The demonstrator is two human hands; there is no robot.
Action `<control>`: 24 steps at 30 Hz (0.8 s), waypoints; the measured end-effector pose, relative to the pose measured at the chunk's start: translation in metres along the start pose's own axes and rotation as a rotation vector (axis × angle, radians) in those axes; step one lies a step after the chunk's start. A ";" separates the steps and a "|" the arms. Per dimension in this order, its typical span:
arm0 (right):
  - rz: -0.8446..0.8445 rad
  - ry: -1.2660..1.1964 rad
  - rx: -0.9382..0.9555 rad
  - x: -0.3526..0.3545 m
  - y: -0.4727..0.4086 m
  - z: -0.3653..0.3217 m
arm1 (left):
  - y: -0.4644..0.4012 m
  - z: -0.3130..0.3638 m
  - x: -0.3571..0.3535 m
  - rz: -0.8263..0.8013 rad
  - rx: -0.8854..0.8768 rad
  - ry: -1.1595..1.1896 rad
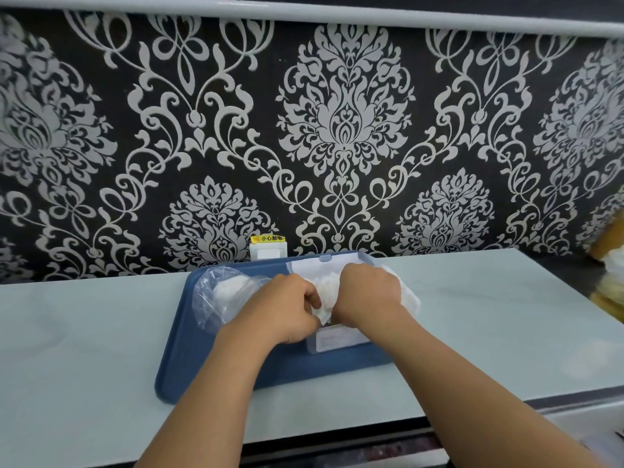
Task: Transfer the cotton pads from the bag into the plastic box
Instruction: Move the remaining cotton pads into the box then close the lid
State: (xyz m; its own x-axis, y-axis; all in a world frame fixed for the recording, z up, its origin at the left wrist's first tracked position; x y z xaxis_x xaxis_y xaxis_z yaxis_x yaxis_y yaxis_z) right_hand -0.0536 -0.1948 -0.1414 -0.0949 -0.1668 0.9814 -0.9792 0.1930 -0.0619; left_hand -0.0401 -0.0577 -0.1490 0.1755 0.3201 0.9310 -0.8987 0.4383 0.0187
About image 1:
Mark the clear plastic bag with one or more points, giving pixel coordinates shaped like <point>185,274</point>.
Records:
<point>214,297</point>

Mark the blue plastic tray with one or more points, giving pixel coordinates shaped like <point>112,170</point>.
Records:
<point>204,365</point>

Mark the clear plastic storage box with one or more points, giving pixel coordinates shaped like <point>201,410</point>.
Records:
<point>341,340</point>

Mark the white cotton wad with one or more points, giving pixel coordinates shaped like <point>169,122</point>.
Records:
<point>325,293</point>

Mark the person's right hand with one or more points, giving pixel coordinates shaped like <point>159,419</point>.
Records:
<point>370,292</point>

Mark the person's left fingers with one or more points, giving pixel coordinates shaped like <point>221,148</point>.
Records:
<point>312,302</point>

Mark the person's left forearm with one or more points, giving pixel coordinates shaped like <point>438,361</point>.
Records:
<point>209,404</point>

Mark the white wall socket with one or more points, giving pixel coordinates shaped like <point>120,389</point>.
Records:
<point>267,252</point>

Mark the person's left hand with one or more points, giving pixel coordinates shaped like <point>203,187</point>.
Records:
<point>278,309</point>

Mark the yellow warning sticker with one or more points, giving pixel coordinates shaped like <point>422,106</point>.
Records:
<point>267,238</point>

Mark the person's right forearm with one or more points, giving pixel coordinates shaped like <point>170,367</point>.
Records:
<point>463,394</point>

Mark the person's right fingers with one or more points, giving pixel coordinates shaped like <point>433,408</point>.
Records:
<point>341,302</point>

